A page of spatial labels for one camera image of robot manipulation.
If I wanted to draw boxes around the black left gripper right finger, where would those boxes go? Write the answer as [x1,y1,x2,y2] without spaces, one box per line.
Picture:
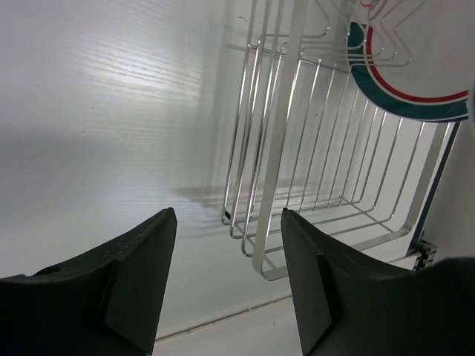
[281,209,474,355]

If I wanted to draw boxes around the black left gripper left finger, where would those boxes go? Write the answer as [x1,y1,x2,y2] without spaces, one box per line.
[1,208,177,355]

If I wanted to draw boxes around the plate with teal red rings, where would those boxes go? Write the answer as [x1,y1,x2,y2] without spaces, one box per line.
[347,1,474,122]

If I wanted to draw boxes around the chrome wire dish rack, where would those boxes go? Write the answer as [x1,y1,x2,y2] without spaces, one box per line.
[222,1,462,281]

